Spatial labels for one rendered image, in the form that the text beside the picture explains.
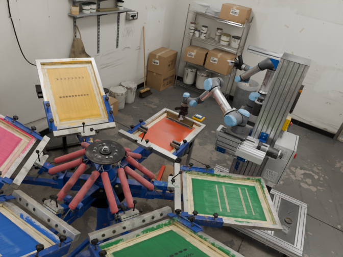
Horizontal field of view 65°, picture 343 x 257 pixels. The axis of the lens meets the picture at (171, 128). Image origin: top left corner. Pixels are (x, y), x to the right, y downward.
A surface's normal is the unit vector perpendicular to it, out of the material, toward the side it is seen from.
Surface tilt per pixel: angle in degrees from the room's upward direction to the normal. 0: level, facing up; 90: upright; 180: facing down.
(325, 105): 90
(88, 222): 0
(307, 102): 90
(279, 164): 90
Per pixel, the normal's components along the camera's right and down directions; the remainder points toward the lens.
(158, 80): -0.51, 0.40
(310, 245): 0.15, -0.83
